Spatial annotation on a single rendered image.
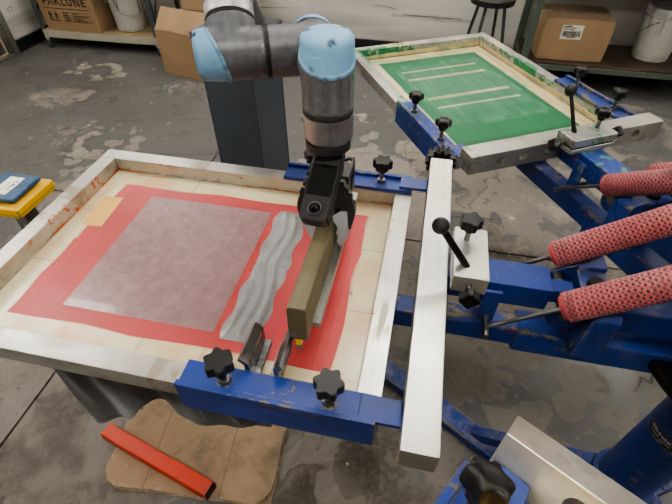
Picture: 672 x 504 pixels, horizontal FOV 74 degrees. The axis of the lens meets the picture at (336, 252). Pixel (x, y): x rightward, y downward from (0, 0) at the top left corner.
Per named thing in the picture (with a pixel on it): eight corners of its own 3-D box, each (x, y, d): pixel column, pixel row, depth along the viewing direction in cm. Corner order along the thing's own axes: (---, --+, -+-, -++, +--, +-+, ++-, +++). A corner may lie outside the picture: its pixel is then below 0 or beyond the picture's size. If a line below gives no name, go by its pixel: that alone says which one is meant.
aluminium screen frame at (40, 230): (-73, 342, 77) (-87, 330, 75) (114, 161, 118) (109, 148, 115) (376, 436, 66) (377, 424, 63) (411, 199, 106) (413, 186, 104)
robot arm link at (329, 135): (348, 126, 62) (292, 120, 64) (347, 154, 66) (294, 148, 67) (357, 102, 68) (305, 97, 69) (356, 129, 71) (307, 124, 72)
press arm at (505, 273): (443, 294, 80) (448, 276, 77) (444, 271, 84) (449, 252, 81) (544, 310, 77) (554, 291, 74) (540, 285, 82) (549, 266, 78)
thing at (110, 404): (97, 426, 110) (10, 323, 81) (106, 412, 113) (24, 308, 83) (275, 466, 103) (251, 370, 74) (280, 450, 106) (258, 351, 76)
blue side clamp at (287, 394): (184, 406, 70) (172, 384, 65) (197, 378, 74) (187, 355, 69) (371, 446, 66) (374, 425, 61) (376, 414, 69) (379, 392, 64)
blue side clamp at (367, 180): (285, 196, 109) (282, 172, 104) (290, 184, 113) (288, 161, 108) (407, 212, 105) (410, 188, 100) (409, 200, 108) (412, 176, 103)
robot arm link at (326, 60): (349, 18, 62) (363, 40, 56) (348, 95, 69) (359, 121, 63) (293, 21, 61) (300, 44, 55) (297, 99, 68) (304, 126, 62)
